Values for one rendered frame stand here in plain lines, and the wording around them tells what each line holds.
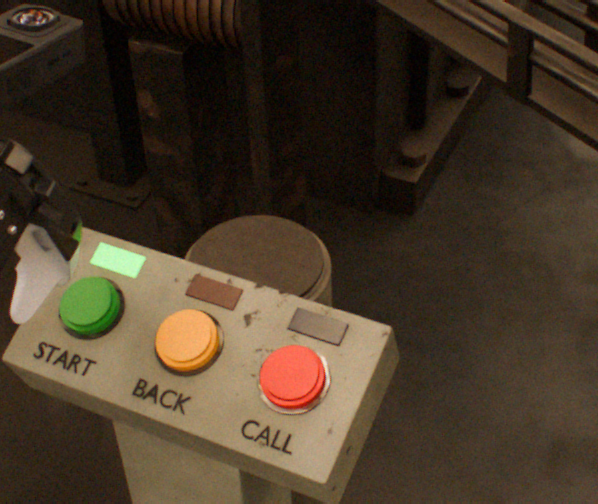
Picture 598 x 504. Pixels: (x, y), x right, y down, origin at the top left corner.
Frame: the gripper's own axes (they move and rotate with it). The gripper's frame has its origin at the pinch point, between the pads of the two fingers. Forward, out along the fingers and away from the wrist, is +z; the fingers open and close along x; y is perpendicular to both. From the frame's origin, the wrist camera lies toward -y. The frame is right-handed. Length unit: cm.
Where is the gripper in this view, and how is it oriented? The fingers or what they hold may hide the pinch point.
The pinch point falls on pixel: (57, 261)
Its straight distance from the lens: 68.7
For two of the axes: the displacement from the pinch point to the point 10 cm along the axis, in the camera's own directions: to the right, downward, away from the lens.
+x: 9.0, 2.7, -3.4
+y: -4.0, 8.4, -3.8
